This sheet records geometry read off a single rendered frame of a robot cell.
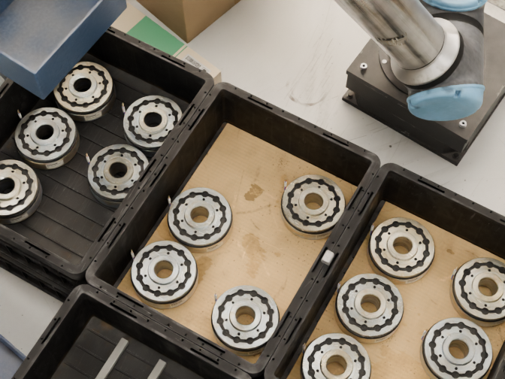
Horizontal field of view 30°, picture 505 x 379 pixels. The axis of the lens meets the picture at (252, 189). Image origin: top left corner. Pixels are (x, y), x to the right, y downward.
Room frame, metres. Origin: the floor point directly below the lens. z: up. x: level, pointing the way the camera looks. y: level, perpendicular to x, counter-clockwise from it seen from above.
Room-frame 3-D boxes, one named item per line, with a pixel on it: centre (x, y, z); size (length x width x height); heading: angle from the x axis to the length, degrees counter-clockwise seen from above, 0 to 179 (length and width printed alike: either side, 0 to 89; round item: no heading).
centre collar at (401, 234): (0.57, -0.23, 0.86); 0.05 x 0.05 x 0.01
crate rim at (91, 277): (0.59, 0.02, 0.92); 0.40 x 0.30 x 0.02; 150
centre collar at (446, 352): (0.41, -0.30, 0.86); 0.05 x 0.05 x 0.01
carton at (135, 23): (1.02, 0.17, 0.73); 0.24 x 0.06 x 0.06; 49
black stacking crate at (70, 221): (0.74, 0.28, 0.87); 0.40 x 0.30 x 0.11; 150
